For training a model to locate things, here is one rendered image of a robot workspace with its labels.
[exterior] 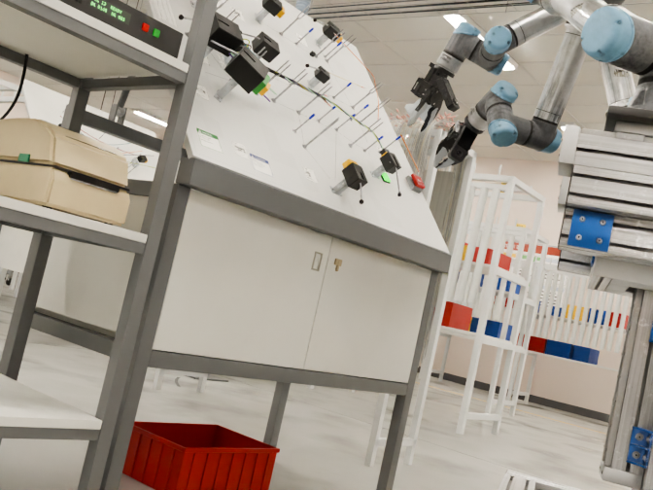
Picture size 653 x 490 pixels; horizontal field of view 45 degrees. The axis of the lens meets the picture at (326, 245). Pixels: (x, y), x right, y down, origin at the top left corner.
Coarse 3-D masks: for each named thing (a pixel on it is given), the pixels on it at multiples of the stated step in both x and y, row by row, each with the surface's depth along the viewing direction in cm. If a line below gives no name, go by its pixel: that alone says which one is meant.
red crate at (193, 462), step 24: (144, 432) 223; (168, 432) 243; (192, 432) 251; (216, 432) 258; (144, 456) 222; (168, 456) 216; (192, 456) 215; (216, 456) 222; (240, 456) 229; (264, 456) 237; (144, 480) 220; (168, 480) 214; (192, 480) 216; (216, 480) 222; (240, 480) 230; (264, 480) 238
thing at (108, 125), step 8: (112, 104) 239; (64, 112) 228; (88, 112) 230; (112, 112) 238; (88, 120) 230; (96, 120) 232; (104, 120) 234; (112, 120) 237; (120, 120) 240; (96, 128) 234; (104, 128) 234; (112, 128) 236; (120, 128) 238; (128, 128) 240; (120, 136) 239; (128, 136) 241; (136, 136) 243; (144, 136) 245; (152, 136) 247; (136, 144) 246; (144, 144) 245; (152, 144) 247; (160, 144) 250; (184, 152) 257; (320, 232) 311
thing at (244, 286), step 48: (192, 192) 191; (192, 240) 192; (240, 240) 204; (288, 240) 217; (192, 288) 194; (240, 288) 206; (288, 288) 219; (192, 336) 196; (240, 336) 208; (288, 336) 222
